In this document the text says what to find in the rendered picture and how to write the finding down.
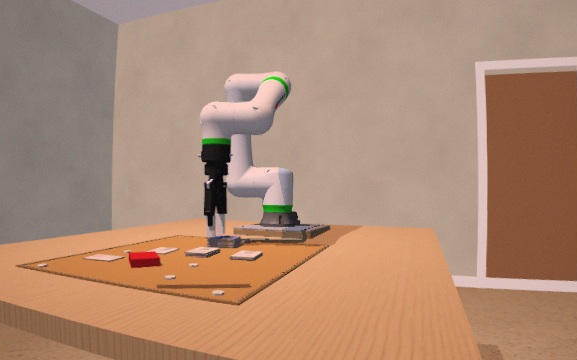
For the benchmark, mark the brown thin flat bar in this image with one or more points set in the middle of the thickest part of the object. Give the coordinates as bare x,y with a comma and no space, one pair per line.
221,285

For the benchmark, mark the white printed rules card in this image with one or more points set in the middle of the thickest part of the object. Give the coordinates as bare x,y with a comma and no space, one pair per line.
102,257

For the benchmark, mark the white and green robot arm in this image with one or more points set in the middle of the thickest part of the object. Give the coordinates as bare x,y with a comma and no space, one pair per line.
226,138

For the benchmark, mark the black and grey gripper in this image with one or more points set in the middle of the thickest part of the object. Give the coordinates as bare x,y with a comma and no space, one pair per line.
216,172

